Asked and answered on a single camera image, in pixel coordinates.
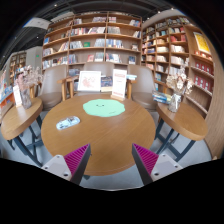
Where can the patterned computer mouse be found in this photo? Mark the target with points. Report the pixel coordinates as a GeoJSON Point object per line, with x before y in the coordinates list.
{"type": "Point", "coordinates": [67, 122]}

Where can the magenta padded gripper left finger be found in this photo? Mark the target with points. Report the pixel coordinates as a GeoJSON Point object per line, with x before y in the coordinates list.
{"type": "Point", "coordinates": [70, 167]}

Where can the left beige armchair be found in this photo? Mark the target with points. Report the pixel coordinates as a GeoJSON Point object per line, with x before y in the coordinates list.
{"type": "Point", "coordinates": [51, 90]}

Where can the left wooden side table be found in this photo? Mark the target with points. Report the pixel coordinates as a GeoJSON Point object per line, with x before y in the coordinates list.
{"type": "Point", "coordinates": [17, 120]}

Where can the small white card sign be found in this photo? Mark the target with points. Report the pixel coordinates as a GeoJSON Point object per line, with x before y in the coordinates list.
{"type": "Point", "coordinates": [17, 96]}

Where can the left vase dried flowers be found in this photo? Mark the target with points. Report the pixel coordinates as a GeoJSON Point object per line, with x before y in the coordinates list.
{"type": "Point", "coordinates": [28, 76]}

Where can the wooden bookshelf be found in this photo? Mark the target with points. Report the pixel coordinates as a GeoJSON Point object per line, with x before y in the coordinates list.
{"type": "Point", "coordinates": [17, 61]}
{"type": "Point", "coordinates": [103, 36]}
{"type": "Point", "coordinates": [169, 43]}

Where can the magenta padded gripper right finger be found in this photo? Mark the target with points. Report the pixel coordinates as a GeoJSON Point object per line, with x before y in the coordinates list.
{"type": "Point", "coordinates": [152, 166]}

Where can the right beige armchair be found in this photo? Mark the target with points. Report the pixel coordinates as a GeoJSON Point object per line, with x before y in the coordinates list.
{"type": "Point", "coordinates": [142, 90]}

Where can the yellow poster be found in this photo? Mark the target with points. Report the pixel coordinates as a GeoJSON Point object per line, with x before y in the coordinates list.
{"type": "Point", "coordinates": [201, 43]}

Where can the right vase dried flowers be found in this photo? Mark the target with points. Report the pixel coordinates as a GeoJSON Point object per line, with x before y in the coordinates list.
{"type": "Point", "coordinates": [181, 85]}

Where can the middle beige armchair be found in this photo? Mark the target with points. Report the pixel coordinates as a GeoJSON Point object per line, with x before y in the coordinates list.
{"type": "Point", "coordinates": [106, 69]}

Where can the beige armchair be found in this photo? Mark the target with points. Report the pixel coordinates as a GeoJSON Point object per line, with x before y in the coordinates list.
{"type": "Point", "coordinates": [142, 90]}
{"type": "Point", "coordinates": [51, 90]}
{"type": "Point", "coordinates": [106, 69]}

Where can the stack of books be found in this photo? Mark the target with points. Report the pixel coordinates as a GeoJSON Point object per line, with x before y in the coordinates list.
{"type": "Point", "coordinates": [161, 97]}

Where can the right wooden bookshelf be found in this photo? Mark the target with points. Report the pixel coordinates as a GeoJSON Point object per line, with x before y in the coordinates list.
{"type": "Point", "coordinates": [169, 43]}

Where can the right wooden side table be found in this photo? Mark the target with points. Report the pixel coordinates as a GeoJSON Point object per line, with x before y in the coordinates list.
{"type": "Point", "coordinates": [186, 122]}

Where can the centre wooden bookshelf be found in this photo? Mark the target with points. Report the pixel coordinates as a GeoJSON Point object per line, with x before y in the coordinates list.
{"type": "Point", "coordinates": [103, 36]}

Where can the dark blue book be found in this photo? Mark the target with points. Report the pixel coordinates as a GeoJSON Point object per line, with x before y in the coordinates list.
{"type": "Point", "coordinates": [106, 83]}

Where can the white red standing sign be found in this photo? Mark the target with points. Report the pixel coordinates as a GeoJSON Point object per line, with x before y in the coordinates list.
{"type": "Point", "coordinates": [119, 83]}

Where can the round wooden centre table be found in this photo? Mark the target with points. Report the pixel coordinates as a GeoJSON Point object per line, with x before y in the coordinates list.
{"type": "Point", "coordinates": [110, 138]}

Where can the far left wooden bookshelf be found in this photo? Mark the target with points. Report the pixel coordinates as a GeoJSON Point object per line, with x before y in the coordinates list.
{"type": "Point", "coordinates": [17, 61]}

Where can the vase dried flowers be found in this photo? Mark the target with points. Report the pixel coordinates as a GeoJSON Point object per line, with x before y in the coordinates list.
{"type": "Point", "coordinates": [181, 85]}
{"type": "Point", "coordinates": [28, 76]}

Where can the white framed picture sign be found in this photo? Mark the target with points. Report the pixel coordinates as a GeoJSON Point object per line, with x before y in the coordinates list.
{"type": "Point", "coordinates": [89, 81]}

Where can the wooden side table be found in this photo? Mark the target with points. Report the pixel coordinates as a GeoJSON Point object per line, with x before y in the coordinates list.
{"type": "Point", "coordinates": [186, 122]}
{"type": "Point", "coordinates": [17, 120]}

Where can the green smiley mouse pad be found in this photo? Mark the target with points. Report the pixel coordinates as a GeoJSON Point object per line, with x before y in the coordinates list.
{"type": "Point", "coordinates": [103, 107]}

